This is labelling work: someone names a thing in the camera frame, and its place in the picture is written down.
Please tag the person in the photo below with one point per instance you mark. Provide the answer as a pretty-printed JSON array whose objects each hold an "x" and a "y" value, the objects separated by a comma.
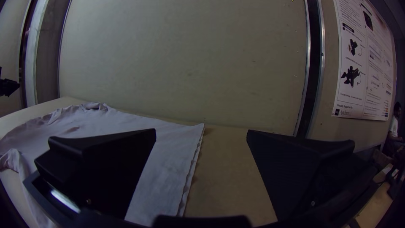
[{"x": 394, "y": 126}]

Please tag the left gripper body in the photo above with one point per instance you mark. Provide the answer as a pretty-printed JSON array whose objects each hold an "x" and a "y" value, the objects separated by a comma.
[{"x": 8, "y": 87}]

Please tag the white wall poster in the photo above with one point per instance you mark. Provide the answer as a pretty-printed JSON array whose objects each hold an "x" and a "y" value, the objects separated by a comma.
[{"x": 364, "y": 63}]

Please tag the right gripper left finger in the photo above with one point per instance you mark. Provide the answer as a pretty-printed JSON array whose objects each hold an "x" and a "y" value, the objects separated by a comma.
[{"x": 98, "y": 171}]

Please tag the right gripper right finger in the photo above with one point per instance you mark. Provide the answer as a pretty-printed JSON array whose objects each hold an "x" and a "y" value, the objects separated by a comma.
[{"x": 294, "y": 171}]

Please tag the grey t-shirt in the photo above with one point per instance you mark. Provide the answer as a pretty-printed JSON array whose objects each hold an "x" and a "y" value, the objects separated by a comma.
[{"x": 104, "y": 126}]

